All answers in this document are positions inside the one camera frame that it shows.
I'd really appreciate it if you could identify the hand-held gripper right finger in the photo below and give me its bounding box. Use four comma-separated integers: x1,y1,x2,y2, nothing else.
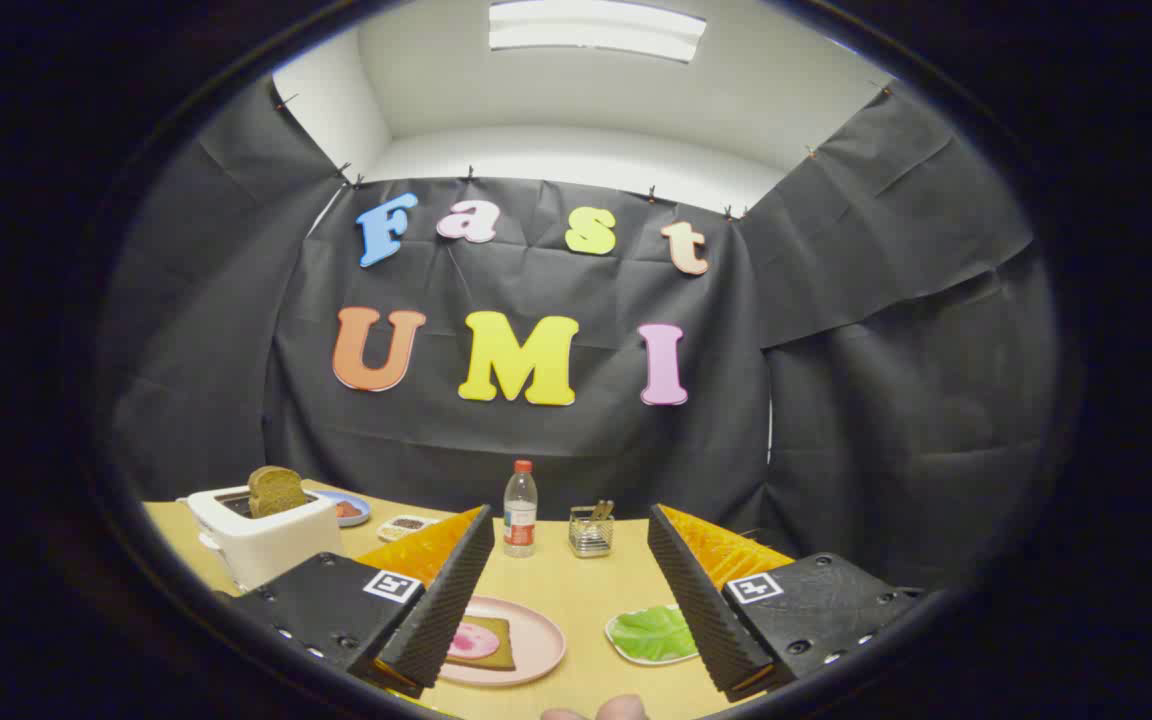
648,504,927,703

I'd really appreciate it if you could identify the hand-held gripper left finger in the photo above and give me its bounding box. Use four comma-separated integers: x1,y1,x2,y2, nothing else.
226,505,495,699

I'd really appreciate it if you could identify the green lettuce leaf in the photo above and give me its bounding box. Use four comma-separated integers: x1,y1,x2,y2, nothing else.
613,605,699,661

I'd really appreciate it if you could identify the brown toast slice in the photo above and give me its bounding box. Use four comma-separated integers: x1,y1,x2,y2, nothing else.
248,466,309,519

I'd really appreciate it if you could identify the pink ham slice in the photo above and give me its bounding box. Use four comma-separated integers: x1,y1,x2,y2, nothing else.
448,621,502,661

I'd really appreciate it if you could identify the bread slice under ham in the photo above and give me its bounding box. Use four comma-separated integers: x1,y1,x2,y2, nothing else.
446,615,517,671

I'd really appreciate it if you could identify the white square plate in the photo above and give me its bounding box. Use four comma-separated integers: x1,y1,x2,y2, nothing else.
604,603,702,667

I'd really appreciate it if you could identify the white divided grain dish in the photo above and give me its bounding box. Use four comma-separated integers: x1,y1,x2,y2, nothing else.
377,514,440,543

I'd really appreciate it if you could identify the pink round plate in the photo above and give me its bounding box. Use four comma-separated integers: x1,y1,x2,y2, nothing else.
436,595,567,687

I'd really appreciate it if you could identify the clear red-capped water bottle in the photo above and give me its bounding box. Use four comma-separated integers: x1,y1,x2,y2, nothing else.
503,460,539,558

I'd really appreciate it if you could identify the metal mesh utensil holder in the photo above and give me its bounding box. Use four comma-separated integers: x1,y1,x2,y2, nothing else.
568,507,615,558

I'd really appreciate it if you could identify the small blue plate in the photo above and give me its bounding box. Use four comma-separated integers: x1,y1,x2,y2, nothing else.
314,490,373,528

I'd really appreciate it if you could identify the white toaster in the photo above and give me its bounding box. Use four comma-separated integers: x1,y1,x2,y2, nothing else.
176,480,345,591

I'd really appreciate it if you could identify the ceiling light panel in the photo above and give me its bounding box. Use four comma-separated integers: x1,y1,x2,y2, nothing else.
489,0,707,63

